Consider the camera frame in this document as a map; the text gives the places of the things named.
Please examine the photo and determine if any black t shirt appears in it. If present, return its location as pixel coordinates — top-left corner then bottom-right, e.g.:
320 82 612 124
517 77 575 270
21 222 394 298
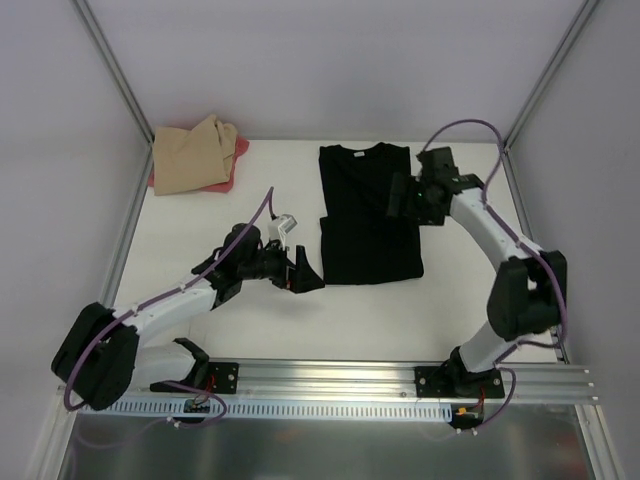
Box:
318 142 424 285

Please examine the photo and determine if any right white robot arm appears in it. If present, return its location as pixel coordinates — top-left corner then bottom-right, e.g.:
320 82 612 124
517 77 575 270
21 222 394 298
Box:
387 147 568 398

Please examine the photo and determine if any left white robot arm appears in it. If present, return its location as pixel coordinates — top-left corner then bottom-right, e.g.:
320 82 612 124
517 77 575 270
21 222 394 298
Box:
51 223 325 411

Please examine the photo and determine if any red folded t shirt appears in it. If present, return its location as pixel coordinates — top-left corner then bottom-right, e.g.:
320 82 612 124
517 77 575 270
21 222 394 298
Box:
148 135 251 197

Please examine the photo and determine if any beige folded t shirt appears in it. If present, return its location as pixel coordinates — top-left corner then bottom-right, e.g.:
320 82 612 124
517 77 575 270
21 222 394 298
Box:
152 115 238 196

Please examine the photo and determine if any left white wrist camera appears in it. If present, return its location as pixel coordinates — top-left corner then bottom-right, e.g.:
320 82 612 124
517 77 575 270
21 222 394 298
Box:
268 214 298 250

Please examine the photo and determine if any front aluminium rail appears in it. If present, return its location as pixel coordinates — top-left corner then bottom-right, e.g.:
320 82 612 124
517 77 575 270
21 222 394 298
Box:
57 353 599 404

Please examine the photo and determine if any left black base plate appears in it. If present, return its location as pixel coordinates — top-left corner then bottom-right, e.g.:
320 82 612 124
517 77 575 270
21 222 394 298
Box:
150 361 239 395

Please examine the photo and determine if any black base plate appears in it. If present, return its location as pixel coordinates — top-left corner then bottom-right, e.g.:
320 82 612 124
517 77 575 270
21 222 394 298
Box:
414 365 505 399
150 361 239 395

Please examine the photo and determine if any white slotted cable duct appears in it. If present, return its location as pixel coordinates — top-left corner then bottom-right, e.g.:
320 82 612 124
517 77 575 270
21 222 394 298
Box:
102 396 453 423

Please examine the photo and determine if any left side aluminium rail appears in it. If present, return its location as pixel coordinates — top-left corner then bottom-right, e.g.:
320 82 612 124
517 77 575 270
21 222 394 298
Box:
93 146 153 307

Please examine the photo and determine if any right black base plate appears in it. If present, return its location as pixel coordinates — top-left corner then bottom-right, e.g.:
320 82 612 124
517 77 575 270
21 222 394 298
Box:
414 365 505 399

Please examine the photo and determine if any right aluminium frame post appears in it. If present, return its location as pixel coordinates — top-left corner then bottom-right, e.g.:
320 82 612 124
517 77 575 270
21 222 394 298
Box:
503 0 601 151

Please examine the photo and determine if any aluminium frame post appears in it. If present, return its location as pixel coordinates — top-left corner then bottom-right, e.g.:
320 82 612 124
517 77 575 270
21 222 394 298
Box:
70 0 154 144
503 0 601 151

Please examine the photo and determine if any left aluminium frame post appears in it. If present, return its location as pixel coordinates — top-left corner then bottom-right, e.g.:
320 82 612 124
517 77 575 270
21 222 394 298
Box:
70 0 154 144

